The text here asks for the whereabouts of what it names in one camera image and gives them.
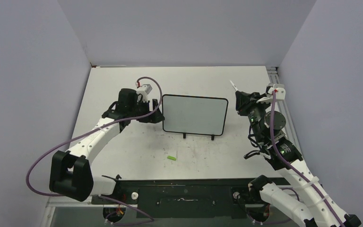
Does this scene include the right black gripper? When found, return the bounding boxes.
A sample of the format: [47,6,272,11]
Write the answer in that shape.
[235,91,272,143]

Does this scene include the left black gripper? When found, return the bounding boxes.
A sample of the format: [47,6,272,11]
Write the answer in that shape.
[128,98,164,123]

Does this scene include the black framed small whiteboard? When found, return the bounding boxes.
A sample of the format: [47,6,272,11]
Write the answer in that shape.
[162,94,229,140]

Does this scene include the green marker cap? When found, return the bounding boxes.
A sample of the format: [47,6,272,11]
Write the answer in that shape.
[167,156,177,161]

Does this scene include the white whiteboard marker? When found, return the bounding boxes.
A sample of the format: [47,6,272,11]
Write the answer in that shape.
[230,80,239,92]

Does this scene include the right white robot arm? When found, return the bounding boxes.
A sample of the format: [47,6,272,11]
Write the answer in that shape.
[235,90,361,227]

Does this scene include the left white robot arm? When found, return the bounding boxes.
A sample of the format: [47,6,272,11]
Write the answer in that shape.
[49,84,164,204]

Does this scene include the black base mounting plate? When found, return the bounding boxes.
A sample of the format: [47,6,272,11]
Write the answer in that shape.
[109,178,268,218]

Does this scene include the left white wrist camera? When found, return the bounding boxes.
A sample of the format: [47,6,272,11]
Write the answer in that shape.
[136,84,152,96]

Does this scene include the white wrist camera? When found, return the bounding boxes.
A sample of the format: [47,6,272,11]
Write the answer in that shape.
[136,84,152,96]
[257,83,286,104]

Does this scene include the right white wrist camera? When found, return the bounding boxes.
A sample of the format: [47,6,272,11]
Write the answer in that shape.
[257,83,286,104]

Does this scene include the aluminium rail right side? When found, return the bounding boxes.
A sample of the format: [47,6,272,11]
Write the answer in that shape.
[266,67,302,153]

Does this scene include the aluminium front frame rail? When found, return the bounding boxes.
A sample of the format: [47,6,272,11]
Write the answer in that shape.
[40,200,332,227]

